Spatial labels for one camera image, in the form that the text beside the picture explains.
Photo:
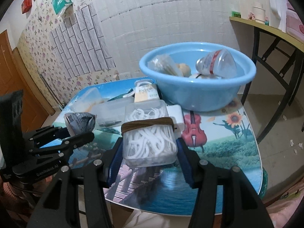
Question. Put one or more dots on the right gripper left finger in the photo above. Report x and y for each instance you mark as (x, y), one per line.
(59, 204)

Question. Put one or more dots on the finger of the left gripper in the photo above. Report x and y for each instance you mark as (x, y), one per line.
(45, 135)
(67, 146)

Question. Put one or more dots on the long clear plastic case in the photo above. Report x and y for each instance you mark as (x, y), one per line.
(111, 113)

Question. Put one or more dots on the clear box of toothpicks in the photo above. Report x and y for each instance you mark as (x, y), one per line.
(85, 102)

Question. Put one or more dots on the white plastic hook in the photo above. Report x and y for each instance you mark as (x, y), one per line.
(131, 93)

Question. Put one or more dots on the red wall box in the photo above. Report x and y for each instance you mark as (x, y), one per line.
(26, 6)

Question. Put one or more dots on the light blue plastic basin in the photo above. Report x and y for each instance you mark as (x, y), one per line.
(196, 93)

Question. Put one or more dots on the white USB wall charger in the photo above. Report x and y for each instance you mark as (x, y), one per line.
(176, 114)

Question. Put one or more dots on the clear bag of swabs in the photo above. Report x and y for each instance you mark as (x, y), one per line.
(165, 65)

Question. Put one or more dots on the grey foil snack packet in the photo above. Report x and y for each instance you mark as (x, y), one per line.
(79, 123)

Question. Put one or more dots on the small green box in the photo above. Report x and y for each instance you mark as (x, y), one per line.
(236, 14)

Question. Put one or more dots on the white wall socket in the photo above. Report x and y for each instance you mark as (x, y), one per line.
(125, 75)

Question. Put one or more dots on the crushed clear plastic bottle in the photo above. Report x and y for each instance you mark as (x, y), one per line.
(217, 63)

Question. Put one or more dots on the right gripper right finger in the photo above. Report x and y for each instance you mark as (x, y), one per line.
(242, 206)

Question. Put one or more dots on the black device with label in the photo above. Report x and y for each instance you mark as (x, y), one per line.
(145, 90)

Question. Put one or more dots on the brown wooden door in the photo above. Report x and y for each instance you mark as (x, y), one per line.
(15, 76)

